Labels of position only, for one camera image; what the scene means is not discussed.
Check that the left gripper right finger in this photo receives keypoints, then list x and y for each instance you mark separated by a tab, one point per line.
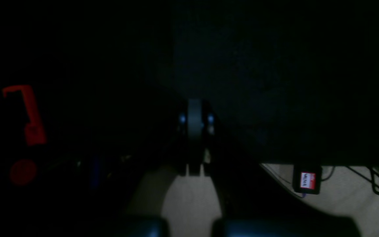
252	202

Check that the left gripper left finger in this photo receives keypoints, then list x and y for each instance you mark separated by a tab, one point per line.
130	205

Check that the black box red label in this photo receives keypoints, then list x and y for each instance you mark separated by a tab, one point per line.
307	179

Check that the red black clamp tool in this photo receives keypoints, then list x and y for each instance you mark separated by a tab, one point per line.
23	136

